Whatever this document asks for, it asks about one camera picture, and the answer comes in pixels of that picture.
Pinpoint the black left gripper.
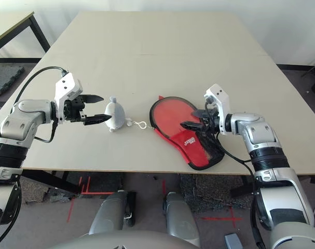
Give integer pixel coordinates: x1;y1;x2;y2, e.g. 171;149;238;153
64;94;112;127

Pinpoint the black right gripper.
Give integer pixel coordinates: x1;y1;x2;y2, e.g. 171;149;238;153
180;108;220;135

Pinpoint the white grey plush keychain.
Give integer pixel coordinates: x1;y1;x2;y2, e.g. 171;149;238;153
104;95;149;133

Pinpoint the red black paddle case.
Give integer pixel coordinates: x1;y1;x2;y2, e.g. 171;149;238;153
149;94;225;171

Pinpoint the speckled rubber floor mat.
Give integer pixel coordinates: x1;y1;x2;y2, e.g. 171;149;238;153
18;176;77;205
179;174;254;208

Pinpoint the black-framed side table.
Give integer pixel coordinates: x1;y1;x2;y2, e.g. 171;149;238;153
0;10;51;63

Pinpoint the black foam puzzle mat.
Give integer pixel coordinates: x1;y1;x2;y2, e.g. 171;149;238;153
0;66;25;96

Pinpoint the grey robot right leg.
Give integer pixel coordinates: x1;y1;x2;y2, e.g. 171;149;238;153
162;192;201;247

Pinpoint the grey robot leg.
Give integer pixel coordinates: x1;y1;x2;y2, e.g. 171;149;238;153
88;190;136;236
162;192;201;247

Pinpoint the grey robot left leg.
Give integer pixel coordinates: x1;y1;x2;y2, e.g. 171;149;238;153
88;190;136;236

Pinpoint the grey floor pedal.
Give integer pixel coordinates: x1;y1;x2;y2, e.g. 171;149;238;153
224;233;243;249

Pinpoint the grey robot torso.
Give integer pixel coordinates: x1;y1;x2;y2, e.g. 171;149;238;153
47;232;199;249

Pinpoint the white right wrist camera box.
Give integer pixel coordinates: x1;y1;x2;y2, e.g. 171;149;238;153
203;83;230;135

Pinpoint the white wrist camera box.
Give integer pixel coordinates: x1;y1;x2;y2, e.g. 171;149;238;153
203;83;230;135
54;72;84;122

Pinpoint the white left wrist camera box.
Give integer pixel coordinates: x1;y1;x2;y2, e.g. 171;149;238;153
54;72;84;122

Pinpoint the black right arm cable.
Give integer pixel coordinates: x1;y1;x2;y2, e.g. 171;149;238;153
204;101;263;249

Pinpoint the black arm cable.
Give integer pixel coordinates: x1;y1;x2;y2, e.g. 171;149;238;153
204;101;263;249
16;66;69;144

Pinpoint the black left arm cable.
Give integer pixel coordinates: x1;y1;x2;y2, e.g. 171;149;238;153
16;66;69;144

